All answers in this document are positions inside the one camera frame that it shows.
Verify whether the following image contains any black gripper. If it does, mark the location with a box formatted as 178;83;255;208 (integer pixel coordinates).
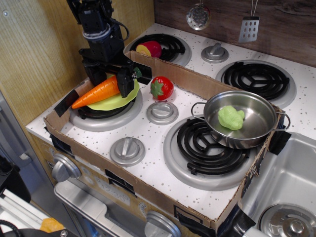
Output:
79;23;137;98

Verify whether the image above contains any orange toy carrot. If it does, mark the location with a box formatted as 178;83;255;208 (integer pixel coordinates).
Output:
71;68;143;110

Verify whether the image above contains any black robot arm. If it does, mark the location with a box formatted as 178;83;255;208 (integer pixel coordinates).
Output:
67;0;134;98

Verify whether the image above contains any yellow-green plate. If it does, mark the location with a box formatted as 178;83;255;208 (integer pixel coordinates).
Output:
86;74;140;111

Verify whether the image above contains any front left black burner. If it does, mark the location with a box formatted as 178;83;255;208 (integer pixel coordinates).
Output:
77;99;135;119

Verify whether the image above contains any black burner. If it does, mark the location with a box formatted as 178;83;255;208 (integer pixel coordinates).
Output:
77;99;135;119
127;34;186;62
177;118;250;175
220;61;290;100

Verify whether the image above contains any red yellow toy apple half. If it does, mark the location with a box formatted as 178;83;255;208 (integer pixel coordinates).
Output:
136;40;162;58

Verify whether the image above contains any red toy strawberry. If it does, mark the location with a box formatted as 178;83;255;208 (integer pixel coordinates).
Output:
150;76;174;101

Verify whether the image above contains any silver knob centre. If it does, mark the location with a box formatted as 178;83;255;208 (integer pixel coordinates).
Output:
146;101;179;125

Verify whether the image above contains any silver knob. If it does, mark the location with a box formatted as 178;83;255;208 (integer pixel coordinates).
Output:
110;137;145;167
146;101;179;125
201;43;229;63

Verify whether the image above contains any back left black burner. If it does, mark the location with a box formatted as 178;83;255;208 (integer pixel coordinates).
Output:
127;34;186;62

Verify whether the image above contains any silver knob front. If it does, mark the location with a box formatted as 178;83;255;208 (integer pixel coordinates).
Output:
110;137;145;167

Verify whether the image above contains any cardboard fence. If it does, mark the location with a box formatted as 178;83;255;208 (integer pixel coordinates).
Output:
44;51;284;230

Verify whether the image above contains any left silver oven dial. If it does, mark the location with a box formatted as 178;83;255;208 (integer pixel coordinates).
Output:
52;154;81;182

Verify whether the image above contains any silver oven dial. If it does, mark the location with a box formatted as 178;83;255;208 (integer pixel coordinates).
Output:
52;154;81;182
144;211;181;237

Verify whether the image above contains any hanging silver strainer ladle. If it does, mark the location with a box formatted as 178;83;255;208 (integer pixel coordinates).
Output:
186;0;211;31

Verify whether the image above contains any silver knob back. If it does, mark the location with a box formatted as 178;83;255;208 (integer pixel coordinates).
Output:
201;43;229;63

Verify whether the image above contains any front right black burner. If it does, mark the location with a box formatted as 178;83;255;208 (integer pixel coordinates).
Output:
177;118;250;175

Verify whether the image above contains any green toy lettuce piece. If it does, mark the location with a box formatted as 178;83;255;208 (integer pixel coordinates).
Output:
218;106;245;131

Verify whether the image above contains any hanging silver slotted spatula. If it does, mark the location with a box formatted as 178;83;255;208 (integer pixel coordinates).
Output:
238;0;260;43

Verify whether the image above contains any back right black burner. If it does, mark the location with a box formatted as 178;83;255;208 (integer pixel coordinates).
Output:
220;61;290;100

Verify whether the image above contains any right silver oven dial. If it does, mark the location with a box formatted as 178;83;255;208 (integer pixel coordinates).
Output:
144;211;181;237

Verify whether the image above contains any orange sponge piece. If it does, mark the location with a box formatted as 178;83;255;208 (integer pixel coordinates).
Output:
39;217;64;233

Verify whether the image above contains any silver sink basin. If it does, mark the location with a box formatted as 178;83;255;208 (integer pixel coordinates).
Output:
241;133;316;237

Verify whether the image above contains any silver sink drain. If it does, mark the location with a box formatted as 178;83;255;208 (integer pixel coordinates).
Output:
258;203;316;237

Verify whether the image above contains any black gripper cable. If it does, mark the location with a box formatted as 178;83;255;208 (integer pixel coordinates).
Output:
111;18;130;42

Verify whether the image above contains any silver oven door handle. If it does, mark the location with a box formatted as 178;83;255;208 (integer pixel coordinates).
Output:
54;181;137;237

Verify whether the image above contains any steel pan with handles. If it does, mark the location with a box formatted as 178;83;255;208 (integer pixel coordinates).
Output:
191;90;291;149

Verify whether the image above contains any black cable lower left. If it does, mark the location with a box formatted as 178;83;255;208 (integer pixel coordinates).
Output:
0;219;23;237

